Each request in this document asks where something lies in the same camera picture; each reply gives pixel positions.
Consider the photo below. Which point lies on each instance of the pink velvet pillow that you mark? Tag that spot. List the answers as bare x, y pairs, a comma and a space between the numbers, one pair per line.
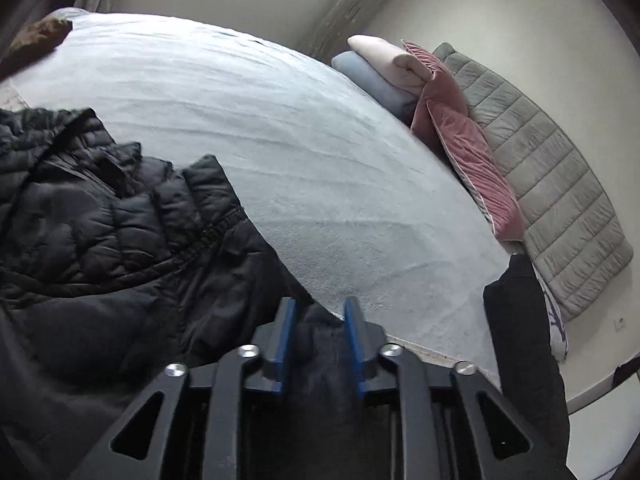
441, 121

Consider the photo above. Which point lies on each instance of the grey curtain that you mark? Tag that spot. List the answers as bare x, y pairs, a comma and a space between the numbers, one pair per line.
329, 34

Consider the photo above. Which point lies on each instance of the white printed pillow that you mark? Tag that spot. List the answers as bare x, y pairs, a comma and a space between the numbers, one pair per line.
558, 337

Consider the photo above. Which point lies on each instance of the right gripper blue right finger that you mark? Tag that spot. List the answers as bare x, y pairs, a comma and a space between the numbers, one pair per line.
365, 340

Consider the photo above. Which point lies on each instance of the folded light blue blanket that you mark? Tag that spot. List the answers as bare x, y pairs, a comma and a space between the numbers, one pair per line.
398, 102

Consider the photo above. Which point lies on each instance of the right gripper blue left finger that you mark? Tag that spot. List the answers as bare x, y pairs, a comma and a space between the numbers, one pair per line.
267, 358

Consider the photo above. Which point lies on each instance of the white wall socket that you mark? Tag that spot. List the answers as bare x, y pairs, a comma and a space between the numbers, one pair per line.
619, 324

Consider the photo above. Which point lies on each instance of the black puffer jacket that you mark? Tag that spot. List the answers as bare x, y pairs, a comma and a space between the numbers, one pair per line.
115, 264

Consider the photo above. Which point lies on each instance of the light blue bed sheet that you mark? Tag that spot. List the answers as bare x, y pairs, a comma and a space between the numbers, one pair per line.
352, 203

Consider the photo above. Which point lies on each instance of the brown blanket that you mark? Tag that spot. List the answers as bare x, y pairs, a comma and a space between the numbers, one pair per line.
34, 42

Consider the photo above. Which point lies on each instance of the grey quilted headboard cushion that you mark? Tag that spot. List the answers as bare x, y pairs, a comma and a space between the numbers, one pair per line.
572, 232

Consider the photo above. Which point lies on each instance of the black garment on bed edge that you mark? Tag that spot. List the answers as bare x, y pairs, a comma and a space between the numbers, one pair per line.
529, 375

